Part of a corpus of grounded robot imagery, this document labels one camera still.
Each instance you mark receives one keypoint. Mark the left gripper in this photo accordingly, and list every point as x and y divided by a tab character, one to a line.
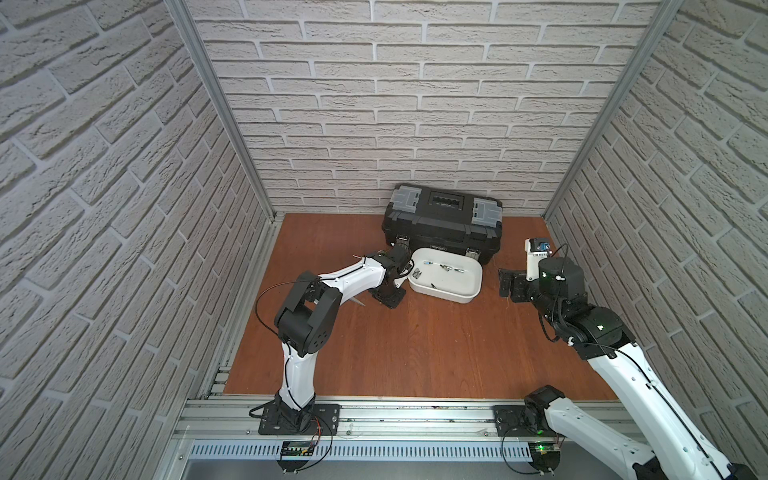
390	293

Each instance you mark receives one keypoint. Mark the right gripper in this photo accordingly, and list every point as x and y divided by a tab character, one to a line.
519	282

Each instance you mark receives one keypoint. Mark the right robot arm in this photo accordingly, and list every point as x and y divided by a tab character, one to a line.
674	447

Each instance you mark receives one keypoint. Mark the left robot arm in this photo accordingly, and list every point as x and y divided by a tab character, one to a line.
306	320

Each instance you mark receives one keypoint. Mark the white plastic storage box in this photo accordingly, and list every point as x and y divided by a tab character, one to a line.
447	285

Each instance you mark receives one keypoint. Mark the black plastic toolbox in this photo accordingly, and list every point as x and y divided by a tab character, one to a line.
452	221

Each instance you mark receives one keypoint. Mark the right controller board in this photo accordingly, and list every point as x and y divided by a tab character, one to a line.
545	457

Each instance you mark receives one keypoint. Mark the controller board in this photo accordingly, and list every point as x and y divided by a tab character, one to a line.
294	450
545	457

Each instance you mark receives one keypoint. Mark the left controller board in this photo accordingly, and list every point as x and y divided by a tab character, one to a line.
294	450

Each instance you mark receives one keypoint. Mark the blue handled scissors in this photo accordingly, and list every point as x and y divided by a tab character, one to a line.
357	301

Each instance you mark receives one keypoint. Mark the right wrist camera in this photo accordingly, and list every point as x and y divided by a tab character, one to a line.
537	249

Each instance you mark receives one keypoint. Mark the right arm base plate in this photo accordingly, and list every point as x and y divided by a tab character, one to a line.
522	421

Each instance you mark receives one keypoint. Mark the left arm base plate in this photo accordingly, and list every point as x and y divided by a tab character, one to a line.
320	419

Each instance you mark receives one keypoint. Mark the aluminium front rail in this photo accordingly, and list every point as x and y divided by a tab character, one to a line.
226	417

